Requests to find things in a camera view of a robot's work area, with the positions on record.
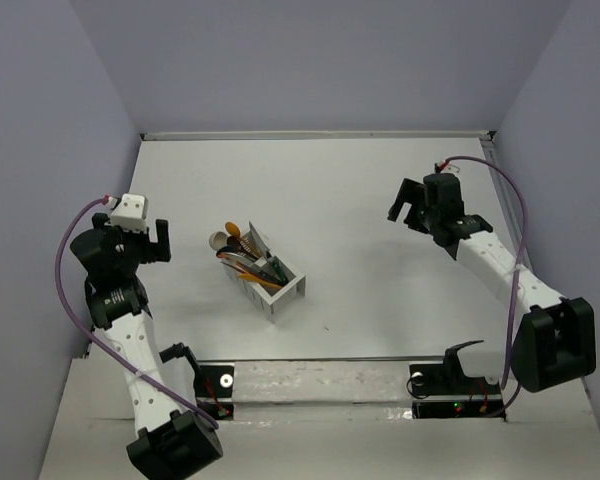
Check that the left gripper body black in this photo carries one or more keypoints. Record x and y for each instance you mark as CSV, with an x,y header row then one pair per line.
x,y
128,244

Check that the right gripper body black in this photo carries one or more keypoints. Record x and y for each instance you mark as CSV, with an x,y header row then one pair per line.
x,y
420,216

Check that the beige spoon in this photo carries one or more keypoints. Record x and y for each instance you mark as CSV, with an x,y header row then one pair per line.
x,y
218,240

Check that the red-orange spoon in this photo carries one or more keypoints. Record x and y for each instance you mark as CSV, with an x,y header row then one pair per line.
x,y
229,256

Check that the dark blue spoon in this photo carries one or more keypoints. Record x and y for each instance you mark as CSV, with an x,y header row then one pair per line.
x,y
227,249

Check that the brown spoon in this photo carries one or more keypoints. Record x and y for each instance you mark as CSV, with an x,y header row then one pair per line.
x,y
236,244

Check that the yellow-orange spoon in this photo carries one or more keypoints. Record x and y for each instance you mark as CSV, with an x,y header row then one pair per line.
x,y
233,230

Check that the teal patterned handle knife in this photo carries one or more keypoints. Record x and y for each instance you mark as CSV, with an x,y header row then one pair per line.
x,y
265,253

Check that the dark handle steel knife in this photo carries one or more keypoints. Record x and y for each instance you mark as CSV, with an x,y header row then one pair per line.
x,y
248,266

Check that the orange knife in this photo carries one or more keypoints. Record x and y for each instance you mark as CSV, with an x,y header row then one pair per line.
x,y
250,277

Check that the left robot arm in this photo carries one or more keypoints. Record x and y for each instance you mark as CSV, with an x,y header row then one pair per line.
x,y
175,439

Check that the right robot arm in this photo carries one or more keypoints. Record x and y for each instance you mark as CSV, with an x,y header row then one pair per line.
x,y
550,338

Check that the white utensil caddy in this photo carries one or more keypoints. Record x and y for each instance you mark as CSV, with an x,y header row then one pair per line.
x,y
269,299

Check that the white cardboard front cover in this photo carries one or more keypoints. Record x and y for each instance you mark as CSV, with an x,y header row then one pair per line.
x,y
332,420

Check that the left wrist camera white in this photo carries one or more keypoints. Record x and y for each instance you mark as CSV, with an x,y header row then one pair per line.
x,y
130,213

